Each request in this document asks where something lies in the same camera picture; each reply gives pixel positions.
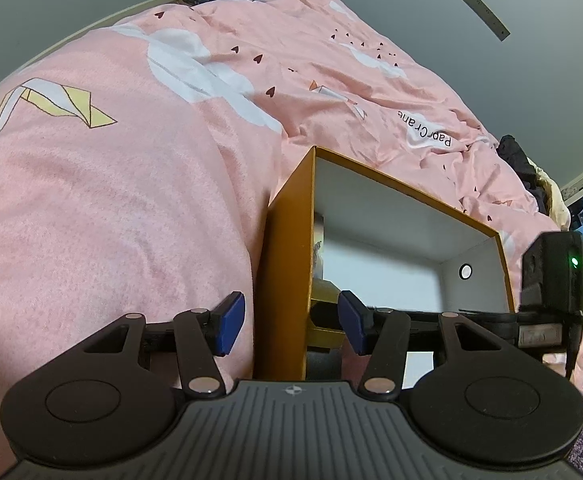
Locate dark clothes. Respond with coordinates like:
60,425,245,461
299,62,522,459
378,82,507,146
496,134,552,211

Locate pink printed blanket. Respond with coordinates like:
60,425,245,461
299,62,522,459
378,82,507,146
0,0,583,461

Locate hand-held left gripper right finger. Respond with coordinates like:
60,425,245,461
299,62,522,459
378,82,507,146
337,290,505,397

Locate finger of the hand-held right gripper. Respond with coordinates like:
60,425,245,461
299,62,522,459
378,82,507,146
309,301,527,335

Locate yellow cardboard box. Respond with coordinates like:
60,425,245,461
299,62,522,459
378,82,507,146
254,145,517,381

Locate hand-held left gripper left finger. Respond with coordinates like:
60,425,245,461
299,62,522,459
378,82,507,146
82,291,247,397

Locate grey wall strip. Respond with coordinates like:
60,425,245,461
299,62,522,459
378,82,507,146
456,0,511,42

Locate purple printed box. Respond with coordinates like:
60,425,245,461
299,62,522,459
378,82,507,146
313,212,327,281

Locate gold box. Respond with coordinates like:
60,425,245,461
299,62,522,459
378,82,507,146
305,280,345,351

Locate pale yellow cloth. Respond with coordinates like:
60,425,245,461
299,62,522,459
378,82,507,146
536,167,572,231

